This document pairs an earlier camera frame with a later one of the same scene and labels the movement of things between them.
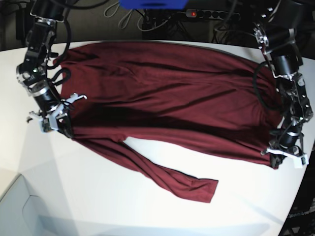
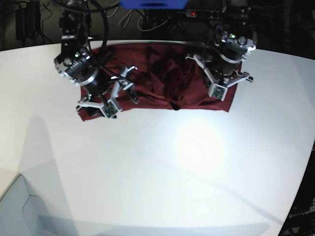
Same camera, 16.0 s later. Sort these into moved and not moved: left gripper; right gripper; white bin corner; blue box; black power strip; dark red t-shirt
Moved: right gripper; left gripper; dark red t-shirt
Not moved: blue box; white bin corner; black power strip
